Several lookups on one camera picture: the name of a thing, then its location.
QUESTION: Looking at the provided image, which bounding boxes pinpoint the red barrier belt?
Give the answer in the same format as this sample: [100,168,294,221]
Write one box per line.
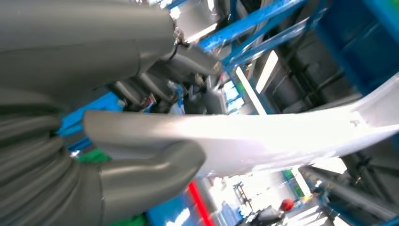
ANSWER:
[187,180,216,226]

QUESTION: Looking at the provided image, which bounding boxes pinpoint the person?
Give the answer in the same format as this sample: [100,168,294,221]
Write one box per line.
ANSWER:
[249,198,295,226]

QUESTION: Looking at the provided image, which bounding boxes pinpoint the blue metal shelf rack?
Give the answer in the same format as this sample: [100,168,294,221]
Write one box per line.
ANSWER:
[57,0,399,226]

